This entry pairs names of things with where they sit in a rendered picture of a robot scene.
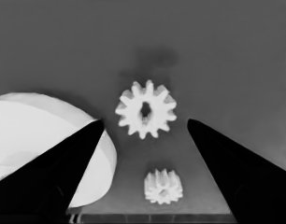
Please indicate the large thick white disc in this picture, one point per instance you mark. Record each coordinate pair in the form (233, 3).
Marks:
(24, 130)

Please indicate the small white toothed gear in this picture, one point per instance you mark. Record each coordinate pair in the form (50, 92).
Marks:
(160, 112)
(171, 190)

